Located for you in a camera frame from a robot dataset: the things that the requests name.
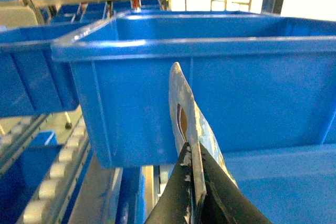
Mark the white roller track left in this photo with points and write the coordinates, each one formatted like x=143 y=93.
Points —
x=53 y=195

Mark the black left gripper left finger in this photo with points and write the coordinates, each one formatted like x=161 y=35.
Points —
x=175 y=204

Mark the flower print gift bag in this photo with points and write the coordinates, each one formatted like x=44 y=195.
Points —
x=190 y=126

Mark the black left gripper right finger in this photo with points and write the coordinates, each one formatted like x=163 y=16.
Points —
x=224 y=202

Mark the blue bin left on rollers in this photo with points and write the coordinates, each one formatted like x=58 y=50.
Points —
x=31 y=82

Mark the large blue bin behind bag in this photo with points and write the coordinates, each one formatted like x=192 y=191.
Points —
x=261 y=81

